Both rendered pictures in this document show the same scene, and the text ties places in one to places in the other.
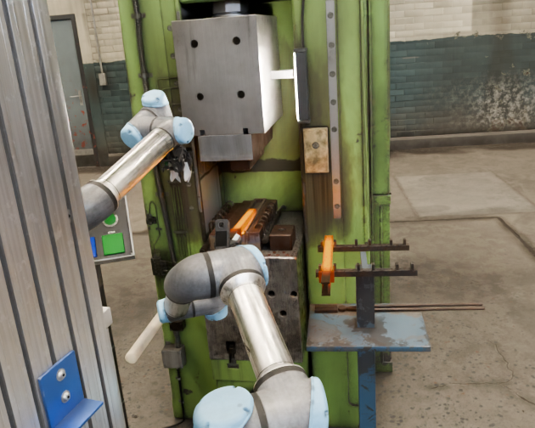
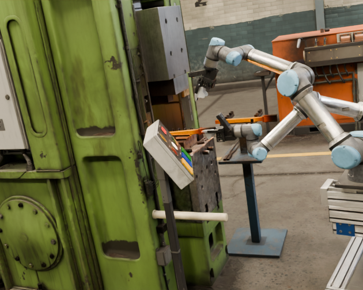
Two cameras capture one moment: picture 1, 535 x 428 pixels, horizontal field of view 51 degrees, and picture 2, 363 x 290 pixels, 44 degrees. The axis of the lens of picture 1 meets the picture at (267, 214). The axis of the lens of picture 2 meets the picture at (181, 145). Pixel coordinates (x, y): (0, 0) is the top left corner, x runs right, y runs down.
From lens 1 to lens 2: 3.07 m
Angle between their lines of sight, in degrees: 72
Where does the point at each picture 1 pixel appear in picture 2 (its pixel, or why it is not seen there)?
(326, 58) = not seen: hidden behind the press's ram
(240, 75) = (180, 39)
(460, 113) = not seen: outside the picture
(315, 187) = (185, 105)
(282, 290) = (213, 158)
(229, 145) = (182, 81)
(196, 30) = (166, 13)
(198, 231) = not seen: hidden behind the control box
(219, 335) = (203, 203)
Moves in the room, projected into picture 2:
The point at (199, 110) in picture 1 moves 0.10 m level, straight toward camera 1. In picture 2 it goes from (171, 62) to (189, 59)
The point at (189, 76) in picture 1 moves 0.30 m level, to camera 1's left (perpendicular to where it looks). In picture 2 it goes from (167, 41) to (152, 45)
